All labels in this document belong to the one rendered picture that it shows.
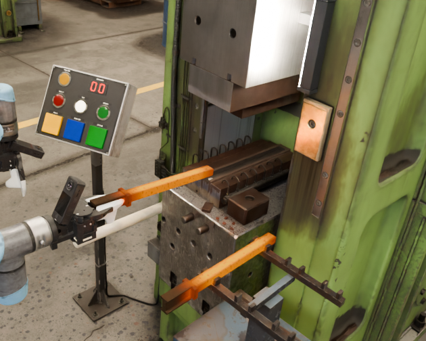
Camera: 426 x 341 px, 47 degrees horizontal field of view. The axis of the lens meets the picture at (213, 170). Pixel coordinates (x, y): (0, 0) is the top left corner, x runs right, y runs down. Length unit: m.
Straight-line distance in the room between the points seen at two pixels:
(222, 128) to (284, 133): 0.26
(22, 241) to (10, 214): 2.09
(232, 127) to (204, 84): 0.44
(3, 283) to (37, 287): 1.50
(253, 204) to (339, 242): 0.29
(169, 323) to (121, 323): 0.40
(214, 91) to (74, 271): 1.57
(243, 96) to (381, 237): 0.79
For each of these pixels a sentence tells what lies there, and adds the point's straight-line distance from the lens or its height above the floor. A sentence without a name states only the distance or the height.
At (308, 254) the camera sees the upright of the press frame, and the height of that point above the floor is 0.85.
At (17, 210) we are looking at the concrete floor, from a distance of 3.30.
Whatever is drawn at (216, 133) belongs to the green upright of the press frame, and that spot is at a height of 1.03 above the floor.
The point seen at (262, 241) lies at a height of 0.99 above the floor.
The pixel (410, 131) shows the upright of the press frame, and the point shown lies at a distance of 1.74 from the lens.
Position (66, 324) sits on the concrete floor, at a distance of 2.54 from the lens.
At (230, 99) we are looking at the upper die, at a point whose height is 1.31.
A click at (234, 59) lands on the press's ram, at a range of 1.45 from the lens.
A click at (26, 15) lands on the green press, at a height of 0.20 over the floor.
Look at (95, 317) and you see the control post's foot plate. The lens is 2.54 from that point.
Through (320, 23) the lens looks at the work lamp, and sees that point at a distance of 1.37.
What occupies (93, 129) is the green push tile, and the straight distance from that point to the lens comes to 1.90.
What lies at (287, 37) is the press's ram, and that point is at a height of 1.49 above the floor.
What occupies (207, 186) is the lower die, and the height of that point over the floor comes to 0.97.
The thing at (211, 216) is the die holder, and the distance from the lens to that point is 1.64.
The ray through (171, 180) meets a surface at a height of 1.13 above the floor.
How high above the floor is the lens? 1.87
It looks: 30 degrees down
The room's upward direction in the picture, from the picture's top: 6 degrees clockwise
